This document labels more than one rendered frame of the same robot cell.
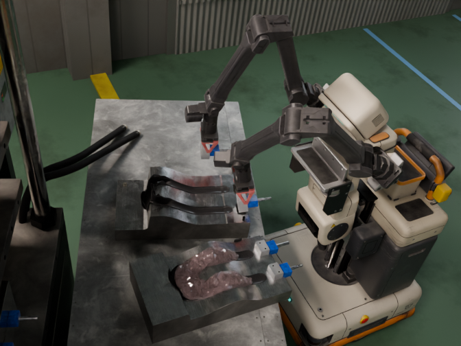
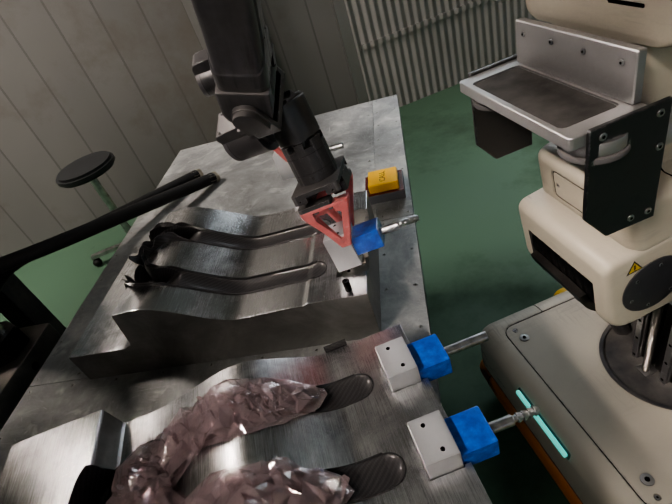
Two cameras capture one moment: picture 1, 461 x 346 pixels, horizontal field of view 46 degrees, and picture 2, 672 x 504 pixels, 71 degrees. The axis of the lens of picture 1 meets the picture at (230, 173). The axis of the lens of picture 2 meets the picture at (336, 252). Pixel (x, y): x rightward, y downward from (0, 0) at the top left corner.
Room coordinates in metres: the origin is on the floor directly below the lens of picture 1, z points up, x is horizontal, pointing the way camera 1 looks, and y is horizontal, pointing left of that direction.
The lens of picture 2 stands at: (0.94, -0.29, 1.32)
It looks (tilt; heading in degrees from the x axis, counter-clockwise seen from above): 37 degrees down; 27
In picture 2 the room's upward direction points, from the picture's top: 20 degrees counter-clockwise
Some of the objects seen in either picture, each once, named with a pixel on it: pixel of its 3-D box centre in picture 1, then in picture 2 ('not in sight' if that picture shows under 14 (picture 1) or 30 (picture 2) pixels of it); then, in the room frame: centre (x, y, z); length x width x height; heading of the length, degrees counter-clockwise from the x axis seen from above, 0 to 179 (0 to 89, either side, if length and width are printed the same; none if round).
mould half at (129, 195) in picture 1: (182, 202); (226, 272); (1.43, 0.17, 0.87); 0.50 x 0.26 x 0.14; 102
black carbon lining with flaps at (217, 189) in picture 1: (186, 195); (221, 253); (1.42, 0.15, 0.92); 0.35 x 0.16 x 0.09; 102
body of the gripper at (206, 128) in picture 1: (209, 125); not in sight; (1.68, 0.11, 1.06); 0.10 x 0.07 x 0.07; 12
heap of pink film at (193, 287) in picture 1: (212, 270); (213, 463); (1.11, 0.01, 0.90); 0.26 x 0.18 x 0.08; 119
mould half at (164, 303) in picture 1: (210, 280); (227, 489); (1.10, 0.01, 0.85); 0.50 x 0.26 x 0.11; 119
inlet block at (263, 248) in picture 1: (273, 246); (436, 355); (1.28, -0.19, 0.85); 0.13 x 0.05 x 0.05; 119
